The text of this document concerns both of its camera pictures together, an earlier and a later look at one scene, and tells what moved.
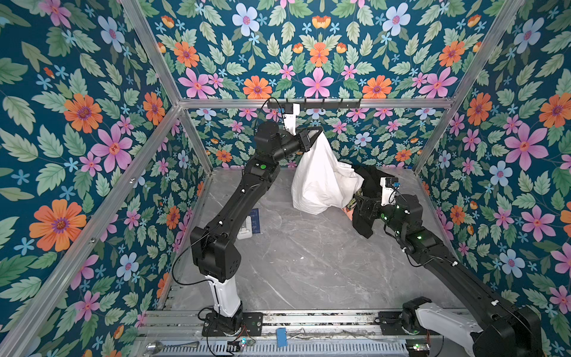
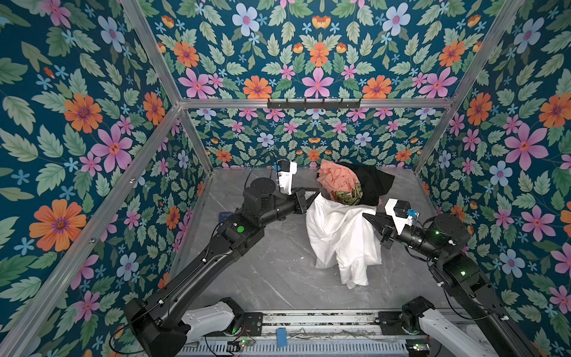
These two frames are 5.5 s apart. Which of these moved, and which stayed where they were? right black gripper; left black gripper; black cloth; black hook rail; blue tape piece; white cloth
Moved: white cloth; left black gripper; right black gripper
Stayed: black hook rail; black cloth; blue tape piece
